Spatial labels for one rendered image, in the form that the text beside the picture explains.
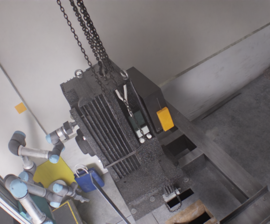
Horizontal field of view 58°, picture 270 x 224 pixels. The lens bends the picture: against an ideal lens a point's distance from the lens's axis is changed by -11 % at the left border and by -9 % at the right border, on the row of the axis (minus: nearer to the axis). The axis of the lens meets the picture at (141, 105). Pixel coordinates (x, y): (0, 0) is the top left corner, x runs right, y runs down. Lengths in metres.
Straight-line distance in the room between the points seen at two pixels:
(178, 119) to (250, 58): 1.70
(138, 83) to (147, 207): 0.95
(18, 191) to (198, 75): 2.48
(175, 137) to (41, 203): 1.41
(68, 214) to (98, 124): 1.44
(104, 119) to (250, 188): 1.16
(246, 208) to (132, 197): 0.81
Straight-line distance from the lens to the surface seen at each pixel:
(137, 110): 1.81
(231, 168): 2.15
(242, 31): 3.75
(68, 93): 1.89
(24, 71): 2.73
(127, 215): 2.95
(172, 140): 2.49
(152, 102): 1.68
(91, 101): 1.62
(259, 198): 1.97
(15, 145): 2.31
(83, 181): 3.26
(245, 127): 3.37
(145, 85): 1.76
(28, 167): 2.63
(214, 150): 2.29
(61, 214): 2.98
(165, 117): 1.75
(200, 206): 2.78
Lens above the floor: 2.38
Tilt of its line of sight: 34 degrees down
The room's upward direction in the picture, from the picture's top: 24 degrees counter-clockwise
